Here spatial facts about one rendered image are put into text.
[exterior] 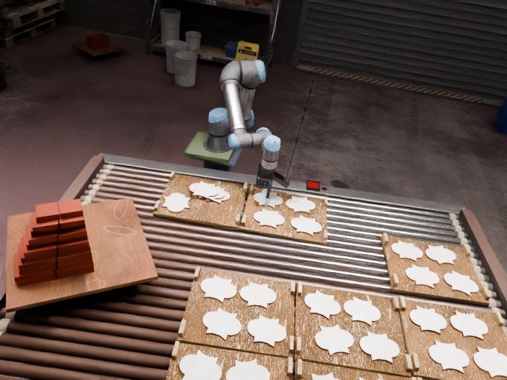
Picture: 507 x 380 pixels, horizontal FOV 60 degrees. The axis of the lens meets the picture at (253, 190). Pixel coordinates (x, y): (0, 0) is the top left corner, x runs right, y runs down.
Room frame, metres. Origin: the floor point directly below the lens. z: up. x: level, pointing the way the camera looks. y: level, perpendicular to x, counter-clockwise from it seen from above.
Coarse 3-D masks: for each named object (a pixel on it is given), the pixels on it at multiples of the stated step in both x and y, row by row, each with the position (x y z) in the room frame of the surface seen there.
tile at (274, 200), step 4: (256, 196) 1.84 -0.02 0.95; (272, 196) 1.86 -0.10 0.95; (276, 196) 1.86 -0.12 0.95; (256, 200) 1.80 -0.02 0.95; (260, 200) 1.81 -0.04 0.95; (272, 200) 1.82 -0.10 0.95; (276, 200) 1.83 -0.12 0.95; (280, 200) 1.83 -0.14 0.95; (260, 204) 1.77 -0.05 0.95; (264, 204) 1.78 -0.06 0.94; (268, 204) 1.78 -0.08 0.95; (272, 204) 1.79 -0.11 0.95; (276, 204) 1.79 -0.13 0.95; (280, 204) 1.80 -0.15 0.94
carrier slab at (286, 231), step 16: (256, 192) 1.88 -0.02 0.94; (272, 192) 1.91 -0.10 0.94; (256, 208) 1.75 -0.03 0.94; (272, 208) 1.77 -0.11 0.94; (288, 208) 1.79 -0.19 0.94; (320, 208) 1.82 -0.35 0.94; (256, 224) 1.63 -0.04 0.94; (288, 224) 1.66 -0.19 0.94; (320, 224) 1.69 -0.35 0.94; (304, 240) 1.57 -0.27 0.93; (320, 240) 1.58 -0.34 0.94
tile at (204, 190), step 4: (192, 184) 1.84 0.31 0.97; (196, 184) 1.84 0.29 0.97; (200, 184) 1.85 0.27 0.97; (204, 184) 1.85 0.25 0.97; (208, 184) 1.86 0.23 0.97; (212, 184) 1.86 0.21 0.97; (192, 188) 1.80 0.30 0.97; (196, 188) 1.80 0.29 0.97; (200, 188) 1.81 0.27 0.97; (204, 188) 1.81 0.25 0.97; (208, 188) 1.82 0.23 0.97; (212, 188) 1.82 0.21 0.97; (216, 188) 1.83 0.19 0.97; (192, 192) 1.78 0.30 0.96; (196, 192) 1.77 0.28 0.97; (200, 192) 1.77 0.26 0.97; (204, 192) 1.78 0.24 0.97; (208, 192) 1.78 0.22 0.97; (212, 192) 1.79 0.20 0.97; (216, 192) 1.79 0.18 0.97; (200, 196) 1.75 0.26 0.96; (204, 196) 1.75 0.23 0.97; (208, 196) 1.75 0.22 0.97; (212, 196) 1.76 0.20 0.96
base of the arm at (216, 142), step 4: (208, 136) 2.35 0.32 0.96; (212, 136) 2.33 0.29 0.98; (216, 136) 2.32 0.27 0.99; (220, 136) 2.32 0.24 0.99; (224, 136) 2.34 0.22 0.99; (228, 136) 2.38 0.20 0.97; (208, 140) 2.35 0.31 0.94; (212, 140) 2.32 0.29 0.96; (216, 140) 2.32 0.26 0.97; (220, 140) 2.32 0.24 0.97; (224, 140) 2.33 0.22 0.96; (208, 144) 2.34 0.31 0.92; (212, 144) 2.31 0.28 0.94; (216, 144) 2.31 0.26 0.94; (220, 144) 2.31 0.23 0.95; (224, 144) 2.33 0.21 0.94; (228, 144) 2.35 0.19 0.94; (208, 148) 2.32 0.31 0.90; (212, 148) 2.31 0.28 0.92; (216, 148) 2.30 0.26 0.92; (220, 148) 2.31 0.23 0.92; (224, 148) 2.32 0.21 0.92; (228, 148) 2.34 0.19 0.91
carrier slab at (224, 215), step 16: (176, 176) 1.93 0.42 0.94; (176, 192) 1.79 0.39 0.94; (240, 192) 1.86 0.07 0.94; (160, 208) 1.64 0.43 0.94; (192, 208) 1.68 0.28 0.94; (208, 208) 1.70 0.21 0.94; (224, 208) 1.71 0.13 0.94; (240, 208) 1.73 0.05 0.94; (208, 224) 1.59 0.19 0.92; (224, 224) 1.59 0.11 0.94
